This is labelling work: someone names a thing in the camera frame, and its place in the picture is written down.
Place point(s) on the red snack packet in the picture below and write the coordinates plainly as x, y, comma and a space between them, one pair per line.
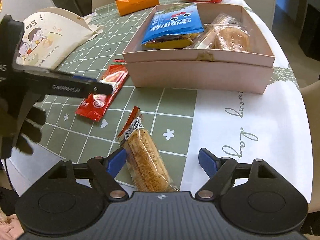
95, 106

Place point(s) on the yellow snack packet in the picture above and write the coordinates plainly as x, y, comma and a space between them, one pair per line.
172, 41

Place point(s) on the pink cardboard box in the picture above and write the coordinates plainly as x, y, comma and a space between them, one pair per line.
203, 68

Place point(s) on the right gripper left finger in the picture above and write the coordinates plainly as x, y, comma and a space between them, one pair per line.
104, 171

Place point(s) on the blue snack bag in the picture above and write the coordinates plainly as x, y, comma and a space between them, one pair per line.
177, 19

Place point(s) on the orange tissue box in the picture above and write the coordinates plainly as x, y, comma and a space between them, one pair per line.
126, 7

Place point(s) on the round bread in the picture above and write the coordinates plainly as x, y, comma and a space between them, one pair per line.
229, 34

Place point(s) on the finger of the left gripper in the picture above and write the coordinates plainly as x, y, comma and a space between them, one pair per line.
61, 84
83, 78

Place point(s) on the black gloved left hand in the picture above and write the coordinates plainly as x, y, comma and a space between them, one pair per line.
29, 120

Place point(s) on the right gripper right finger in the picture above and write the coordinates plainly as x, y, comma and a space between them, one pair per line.
220, 172

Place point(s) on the cream cartoon food cover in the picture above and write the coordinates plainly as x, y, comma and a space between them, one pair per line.
51, 34

